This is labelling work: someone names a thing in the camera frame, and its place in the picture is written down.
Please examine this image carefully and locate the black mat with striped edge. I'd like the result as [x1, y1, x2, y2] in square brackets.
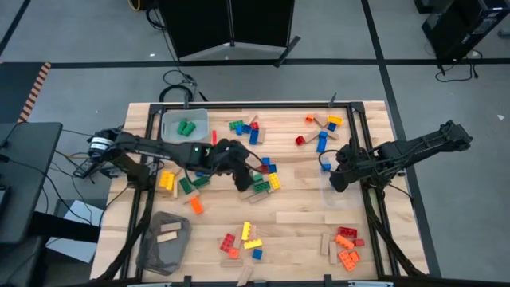
[0, 61, 53, 124]

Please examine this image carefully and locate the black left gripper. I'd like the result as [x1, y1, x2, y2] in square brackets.
[201, 139, 256, 192]

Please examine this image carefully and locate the long orange toy brick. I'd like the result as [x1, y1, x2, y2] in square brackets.
[334, 234, 355, 250]
[338, 250, 358, 273]
[189, 197, 205, 216]

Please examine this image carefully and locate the black coiled floor cable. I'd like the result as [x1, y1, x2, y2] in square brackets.
[158, 69, 209, 104]

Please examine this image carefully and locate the black side cart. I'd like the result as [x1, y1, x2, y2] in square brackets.
[0, 121, 64, 245]

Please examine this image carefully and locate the dark grey plastic bin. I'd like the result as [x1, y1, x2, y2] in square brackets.
[135, 210, 193, 277]

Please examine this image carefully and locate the black folding partition screen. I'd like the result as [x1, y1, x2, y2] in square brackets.
[158, 0, 302, 69]

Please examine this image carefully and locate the black equipment case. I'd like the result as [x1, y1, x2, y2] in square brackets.
[421, 0, 510, 63]

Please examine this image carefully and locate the white sheet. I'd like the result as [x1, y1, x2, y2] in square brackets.
[45, 199, 108, 265]

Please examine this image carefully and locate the white plastic bin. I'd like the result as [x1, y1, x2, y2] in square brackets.
[160, 108, 210, 144]

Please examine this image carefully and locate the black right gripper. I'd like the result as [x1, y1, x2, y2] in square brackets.
[329, 142, 371, 193]

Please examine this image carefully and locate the clear plastic bin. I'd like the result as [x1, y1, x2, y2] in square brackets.
[320, 157, 363, 211]

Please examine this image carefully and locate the black power adapter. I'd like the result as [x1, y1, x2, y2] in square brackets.
[73, 159, 99, 179]

